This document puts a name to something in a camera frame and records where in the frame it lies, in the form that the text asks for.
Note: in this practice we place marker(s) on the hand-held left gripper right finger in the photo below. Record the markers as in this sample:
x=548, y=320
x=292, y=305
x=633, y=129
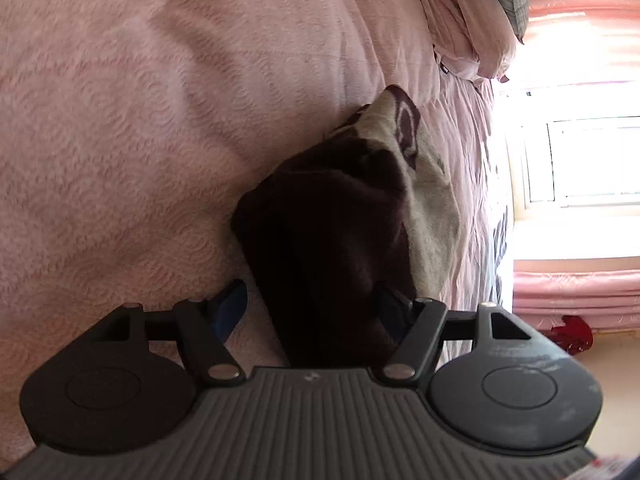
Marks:
x=395, y=320

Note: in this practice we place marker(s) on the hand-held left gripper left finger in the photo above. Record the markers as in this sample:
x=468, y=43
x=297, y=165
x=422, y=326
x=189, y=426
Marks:
x=230, y=306

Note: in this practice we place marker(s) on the beige and brown sweater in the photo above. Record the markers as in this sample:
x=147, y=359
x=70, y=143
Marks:
x=325, y=240

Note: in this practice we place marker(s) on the grey striped blanket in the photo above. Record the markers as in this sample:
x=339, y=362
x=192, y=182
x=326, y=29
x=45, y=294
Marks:
x=501, y=260

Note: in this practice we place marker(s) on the red curtain tassel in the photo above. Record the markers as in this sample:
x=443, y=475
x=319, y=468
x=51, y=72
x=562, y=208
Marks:
x=570, y=335

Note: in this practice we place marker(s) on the pink bed cover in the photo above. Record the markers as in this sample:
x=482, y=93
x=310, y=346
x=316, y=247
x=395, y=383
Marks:
x=150, y=110

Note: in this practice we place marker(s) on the pink pillow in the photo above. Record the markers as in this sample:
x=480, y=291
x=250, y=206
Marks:
x=465, y=20

